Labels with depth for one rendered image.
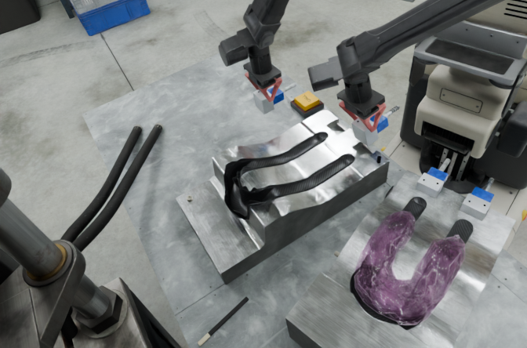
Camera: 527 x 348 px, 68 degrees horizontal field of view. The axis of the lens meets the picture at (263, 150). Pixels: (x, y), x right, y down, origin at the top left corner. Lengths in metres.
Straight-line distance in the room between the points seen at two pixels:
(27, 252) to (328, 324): 0.54
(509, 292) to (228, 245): 0.61
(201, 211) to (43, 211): 1.62
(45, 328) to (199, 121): 0.79
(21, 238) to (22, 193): 1.96
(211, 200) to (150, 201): 0.21
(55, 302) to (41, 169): 2.01
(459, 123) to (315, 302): 0.75
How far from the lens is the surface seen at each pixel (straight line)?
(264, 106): 1.13
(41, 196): 2.62
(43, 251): 0.80
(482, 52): 1.18
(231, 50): 0.98
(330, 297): 0.82
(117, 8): 3.94
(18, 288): 0.87
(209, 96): 1.43
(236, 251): 0.94
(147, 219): 1.13
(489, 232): 1.02
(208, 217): 1.00
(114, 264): 2.11
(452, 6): 0.68
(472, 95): 1.29
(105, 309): 1.01
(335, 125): 1.16
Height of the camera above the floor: 1.67
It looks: 46 degrees down
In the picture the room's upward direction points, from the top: 10 degrees counter-clockwise
